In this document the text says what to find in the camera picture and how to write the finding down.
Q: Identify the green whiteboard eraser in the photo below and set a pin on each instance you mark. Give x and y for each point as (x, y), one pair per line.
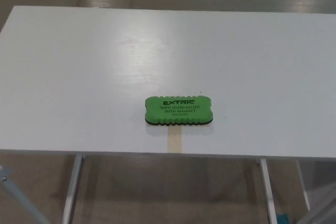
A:
(175, 111)

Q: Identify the white metal table leg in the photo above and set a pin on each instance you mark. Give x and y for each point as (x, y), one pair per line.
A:
(303, 184)
(268, 192)
(73, 190)

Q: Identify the teal patterned object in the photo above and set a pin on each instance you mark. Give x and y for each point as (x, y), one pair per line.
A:
(283, 219)

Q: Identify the blue-grey metal bracket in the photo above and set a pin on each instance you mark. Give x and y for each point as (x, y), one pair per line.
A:
(18, 197)

